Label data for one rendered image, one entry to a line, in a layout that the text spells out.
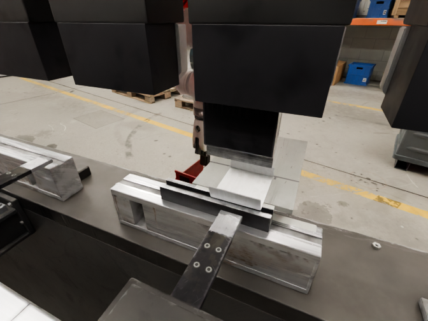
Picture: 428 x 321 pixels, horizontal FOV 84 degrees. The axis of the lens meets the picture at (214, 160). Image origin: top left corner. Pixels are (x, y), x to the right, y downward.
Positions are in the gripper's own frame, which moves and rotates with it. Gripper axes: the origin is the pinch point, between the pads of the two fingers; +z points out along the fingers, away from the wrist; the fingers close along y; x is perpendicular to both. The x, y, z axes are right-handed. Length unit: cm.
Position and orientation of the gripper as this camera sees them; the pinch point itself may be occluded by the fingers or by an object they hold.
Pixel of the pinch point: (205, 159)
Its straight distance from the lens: 81.2
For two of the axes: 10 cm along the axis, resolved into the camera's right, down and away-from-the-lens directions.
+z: -0.5, 8.9, 4.5
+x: -8.5, -2.7, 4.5
